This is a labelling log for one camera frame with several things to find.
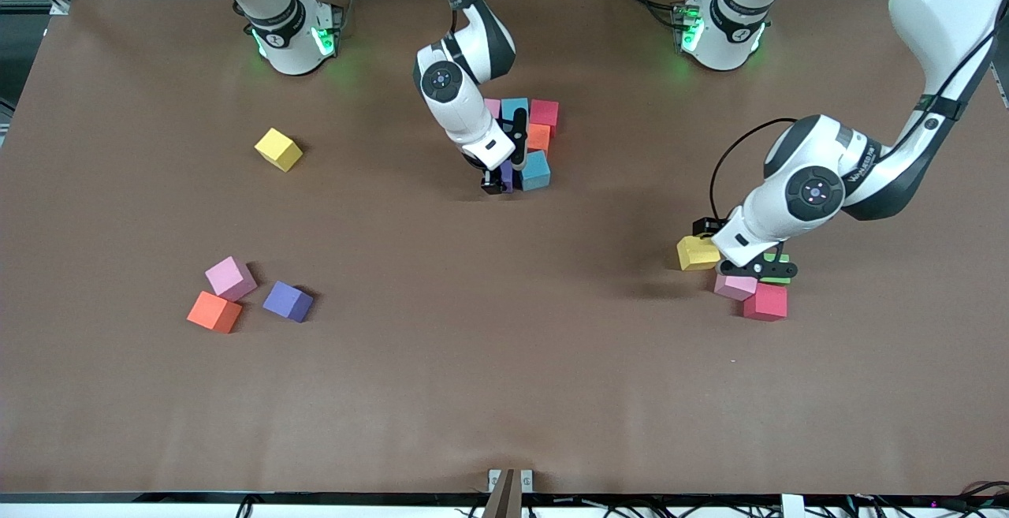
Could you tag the purple foam cube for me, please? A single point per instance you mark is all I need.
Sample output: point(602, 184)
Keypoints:
point(507, 177)
point(287, 300)

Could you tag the pink foam cube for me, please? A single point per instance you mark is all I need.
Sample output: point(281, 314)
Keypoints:
point(735, 287)
point(228, 277)
point(493, 106)

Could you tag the yellow foam cube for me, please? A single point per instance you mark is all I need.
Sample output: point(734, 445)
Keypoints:
point(698, 252)
point(277, 147)

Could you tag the blue foam cube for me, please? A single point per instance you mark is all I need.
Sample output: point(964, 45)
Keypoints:
point(516, 106)
point(536, 171)

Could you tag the orange foam cube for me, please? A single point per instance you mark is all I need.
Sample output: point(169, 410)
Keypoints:
point(539, 136)
point(213, 311)

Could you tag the red foam cube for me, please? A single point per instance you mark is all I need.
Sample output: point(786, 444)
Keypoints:
point(544, 113)
point(766, 302)

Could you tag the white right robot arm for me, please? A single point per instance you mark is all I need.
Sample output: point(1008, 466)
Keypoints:
point(465, 53)

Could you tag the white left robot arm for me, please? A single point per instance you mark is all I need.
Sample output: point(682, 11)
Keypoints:
point(835, 179)

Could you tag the green foam cube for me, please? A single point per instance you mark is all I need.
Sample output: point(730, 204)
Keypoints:
point(776, 258)

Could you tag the brown table cover sheet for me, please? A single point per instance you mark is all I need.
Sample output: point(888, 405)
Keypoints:
point(504, 344)

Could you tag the white edge bracket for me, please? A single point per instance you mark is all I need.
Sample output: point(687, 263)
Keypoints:
point(792, 506)

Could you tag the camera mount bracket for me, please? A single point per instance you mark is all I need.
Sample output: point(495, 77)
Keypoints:
point(506, 494)

